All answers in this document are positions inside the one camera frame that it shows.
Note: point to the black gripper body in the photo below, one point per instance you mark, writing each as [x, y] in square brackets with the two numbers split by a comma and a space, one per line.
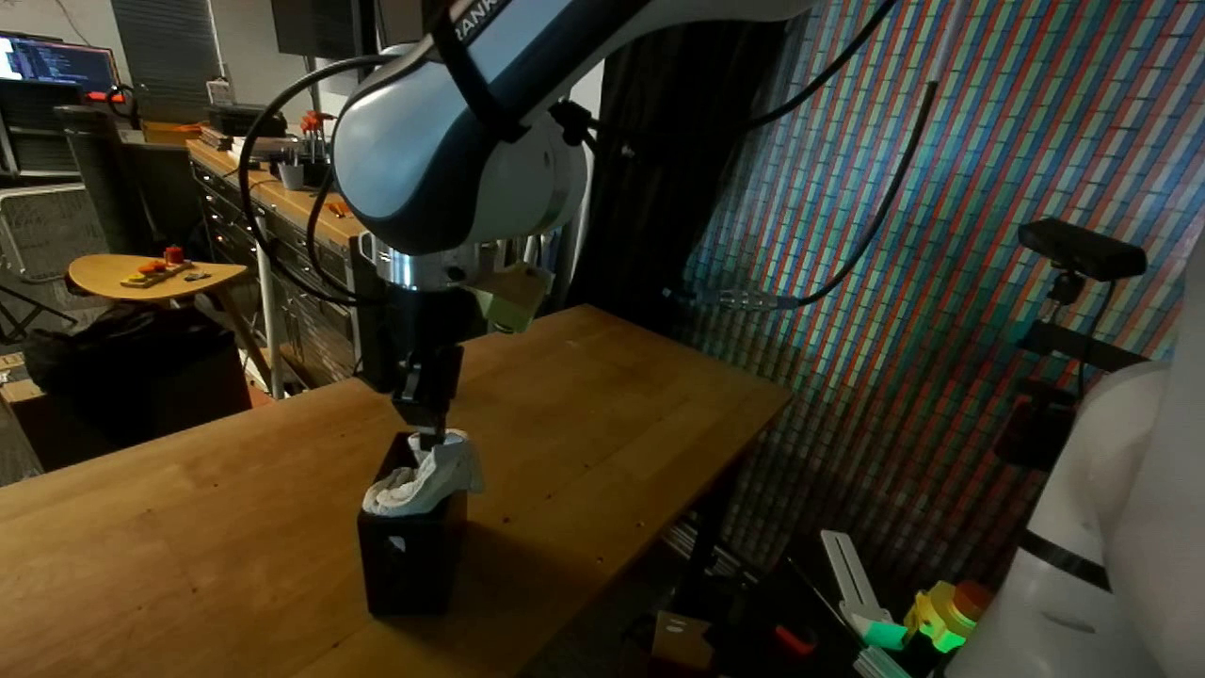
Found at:
[420, 340]

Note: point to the light blue towel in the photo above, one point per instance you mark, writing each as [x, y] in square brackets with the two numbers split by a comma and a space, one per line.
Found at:
[427, 474]

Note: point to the black plastic box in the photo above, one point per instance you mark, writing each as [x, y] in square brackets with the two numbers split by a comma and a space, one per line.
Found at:
[409, 557]

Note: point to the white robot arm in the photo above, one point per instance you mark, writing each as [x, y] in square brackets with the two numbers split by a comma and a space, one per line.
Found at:
[437, 136]

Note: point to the small brown cardboard box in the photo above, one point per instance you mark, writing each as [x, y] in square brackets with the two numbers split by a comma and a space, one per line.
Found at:
[680, 640]

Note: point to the wooden workbench with drawers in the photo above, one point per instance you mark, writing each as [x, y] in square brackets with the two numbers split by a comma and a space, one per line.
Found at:
[267, 200]

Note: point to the red items on stool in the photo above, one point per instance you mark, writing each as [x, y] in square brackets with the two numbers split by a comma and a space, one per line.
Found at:
[164, 263]

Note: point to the large black bag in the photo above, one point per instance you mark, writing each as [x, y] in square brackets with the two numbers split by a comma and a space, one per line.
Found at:
[137, 370]

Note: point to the round wooden stool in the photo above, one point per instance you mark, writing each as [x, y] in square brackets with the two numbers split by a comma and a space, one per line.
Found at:
[114, 271]

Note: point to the small red item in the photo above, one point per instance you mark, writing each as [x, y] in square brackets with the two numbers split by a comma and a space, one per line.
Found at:
[791, 640]

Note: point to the white flat strip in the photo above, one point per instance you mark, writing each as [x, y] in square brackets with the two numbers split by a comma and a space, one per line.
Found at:
[853, 568]

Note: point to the lit blue computer monitor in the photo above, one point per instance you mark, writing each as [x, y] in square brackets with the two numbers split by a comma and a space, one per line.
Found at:
[58, 60]

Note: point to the colourful striped curtain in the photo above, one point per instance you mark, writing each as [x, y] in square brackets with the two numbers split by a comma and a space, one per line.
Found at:
[926, 249]

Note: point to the green and yellow blocks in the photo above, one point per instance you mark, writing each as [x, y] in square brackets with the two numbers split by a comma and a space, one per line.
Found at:
[944, 616]

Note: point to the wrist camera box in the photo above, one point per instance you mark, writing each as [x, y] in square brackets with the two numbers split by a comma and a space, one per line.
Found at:
[513, 295]

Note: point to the black camera on stand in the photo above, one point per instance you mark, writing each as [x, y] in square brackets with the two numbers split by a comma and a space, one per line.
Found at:
[1078, 244]

